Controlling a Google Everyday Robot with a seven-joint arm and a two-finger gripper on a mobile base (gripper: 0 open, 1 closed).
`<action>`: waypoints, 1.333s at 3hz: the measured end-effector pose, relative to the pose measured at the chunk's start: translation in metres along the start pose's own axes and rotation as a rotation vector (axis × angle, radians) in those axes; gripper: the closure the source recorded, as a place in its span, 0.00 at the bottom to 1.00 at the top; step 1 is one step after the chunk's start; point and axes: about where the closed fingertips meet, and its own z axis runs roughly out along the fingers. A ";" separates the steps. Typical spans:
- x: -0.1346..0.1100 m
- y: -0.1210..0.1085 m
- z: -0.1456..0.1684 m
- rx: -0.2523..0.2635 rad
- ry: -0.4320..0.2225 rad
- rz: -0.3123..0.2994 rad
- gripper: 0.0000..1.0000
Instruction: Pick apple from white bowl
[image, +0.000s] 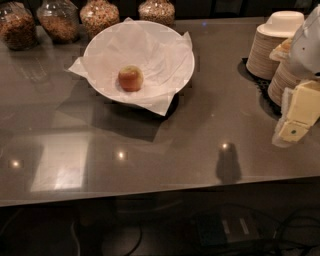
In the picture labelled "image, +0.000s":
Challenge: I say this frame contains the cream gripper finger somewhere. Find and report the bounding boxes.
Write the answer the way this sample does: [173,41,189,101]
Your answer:
[269,38,292,61]
[272,80,320,148]

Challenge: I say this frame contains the black box under table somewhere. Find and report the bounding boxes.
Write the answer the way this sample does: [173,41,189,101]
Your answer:
[195,210,262,247]

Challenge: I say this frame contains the glass jar of granola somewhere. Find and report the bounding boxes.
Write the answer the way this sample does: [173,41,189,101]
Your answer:
[37,0,79,44]

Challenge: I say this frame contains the white bowl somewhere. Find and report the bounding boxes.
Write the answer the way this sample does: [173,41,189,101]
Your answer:
[82,20,196,104]

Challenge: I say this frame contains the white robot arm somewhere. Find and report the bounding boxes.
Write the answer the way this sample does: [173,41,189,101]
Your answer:
[268,5,320,147]

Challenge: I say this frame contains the white paper liner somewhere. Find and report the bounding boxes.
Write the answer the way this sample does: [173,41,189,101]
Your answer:
[67,17,194,117]

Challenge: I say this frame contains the tall stack of paper bowls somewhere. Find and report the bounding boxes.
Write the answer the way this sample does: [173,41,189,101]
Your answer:
[246,11,304,80]

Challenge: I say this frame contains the glass jar of colourful cereal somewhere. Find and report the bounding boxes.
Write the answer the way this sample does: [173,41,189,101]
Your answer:
[80,0,120,39]

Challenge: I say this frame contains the front stack of paper bowls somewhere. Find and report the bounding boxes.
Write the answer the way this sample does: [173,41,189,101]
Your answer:
[267,60,301,106]

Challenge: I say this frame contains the glass jar of grains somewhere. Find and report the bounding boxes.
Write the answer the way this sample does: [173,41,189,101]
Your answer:
[138,0,175,26]

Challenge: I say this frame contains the black rubber mat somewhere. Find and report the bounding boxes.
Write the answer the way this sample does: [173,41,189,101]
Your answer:
[239,58,282,120]

